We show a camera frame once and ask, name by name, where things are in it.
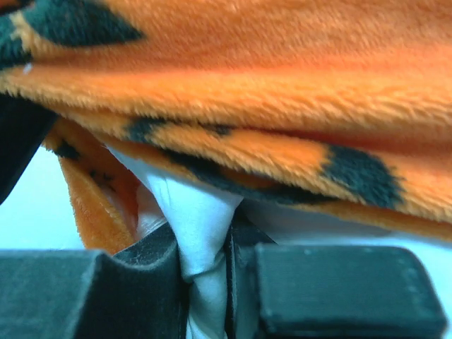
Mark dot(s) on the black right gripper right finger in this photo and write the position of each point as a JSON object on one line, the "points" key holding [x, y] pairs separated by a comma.
{"points": [[326, 291]]}

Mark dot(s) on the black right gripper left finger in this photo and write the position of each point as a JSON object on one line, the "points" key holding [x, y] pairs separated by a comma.
{"points": [[136, 293]]}

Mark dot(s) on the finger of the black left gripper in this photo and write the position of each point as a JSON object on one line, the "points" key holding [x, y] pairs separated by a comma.
{"points": [[24, 126]]}

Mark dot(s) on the white pillow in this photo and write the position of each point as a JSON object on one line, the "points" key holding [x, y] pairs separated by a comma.
{"points": [[200, 218]]}

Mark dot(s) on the orange patterned plush pillowcase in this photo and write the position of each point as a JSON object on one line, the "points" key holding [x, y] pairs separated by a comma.
{"points": [[338, 107]]}

